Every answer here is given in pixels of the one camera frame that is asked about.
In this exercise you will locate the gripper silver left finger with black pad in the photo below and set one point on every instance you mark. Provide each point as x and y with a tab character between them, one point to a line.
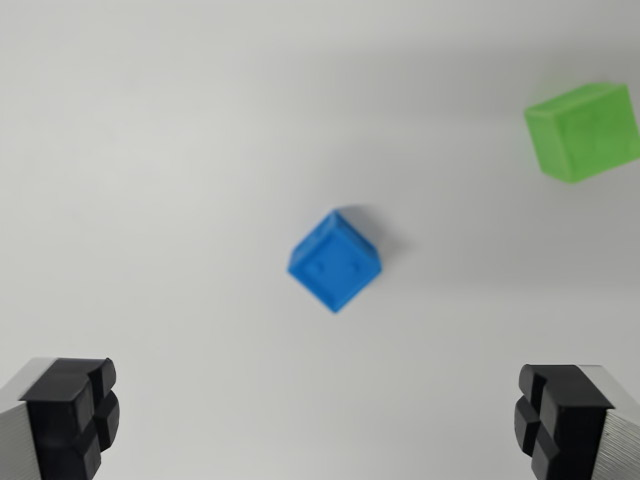
55	425

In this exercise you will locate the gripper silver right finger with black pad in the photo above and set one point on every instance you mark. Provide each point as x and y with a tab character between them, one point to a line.
575	425

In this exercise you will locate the blue rubber cube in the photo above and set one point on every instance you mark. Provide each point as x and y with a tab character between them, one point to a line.
334	262

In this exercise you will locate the green rubber cube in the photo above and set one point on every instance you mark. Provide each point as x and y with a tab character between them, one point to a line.
582	132

